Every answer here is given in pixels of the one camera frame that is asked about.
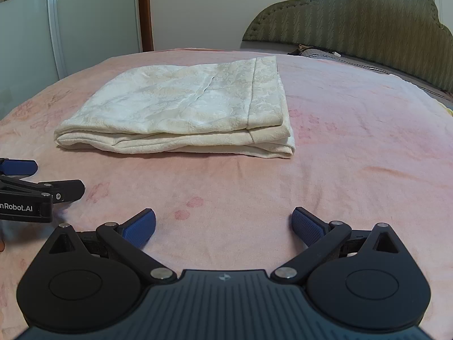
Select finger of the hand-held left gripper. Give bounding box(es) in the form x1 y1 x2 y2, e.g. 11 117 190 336
0 178 86 205
0 158 39 178

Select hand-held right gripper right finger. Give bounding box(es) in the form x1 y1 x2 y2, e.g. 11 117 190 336
272 206 406 285

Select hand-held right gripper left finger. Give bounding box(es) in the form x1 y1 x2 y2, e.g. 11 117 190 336
48 208 178 285

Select cream pants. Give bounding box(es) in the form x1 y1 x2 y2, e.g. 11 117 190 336
54 56 296 160

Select pink blanket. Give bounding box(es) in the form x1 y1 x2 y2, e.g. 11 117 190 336
0 48 453 291

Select white wardrobe with flower decals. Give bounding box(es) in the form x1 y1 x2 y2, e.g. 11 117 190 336
0 0 142 119

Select olive green padded headboard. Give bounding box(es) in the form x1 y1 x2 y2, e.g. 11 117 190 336
242 0 453 91

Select brown wooden door frame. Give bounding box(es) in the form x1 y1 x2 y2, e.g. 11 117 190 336
137 0 155 52

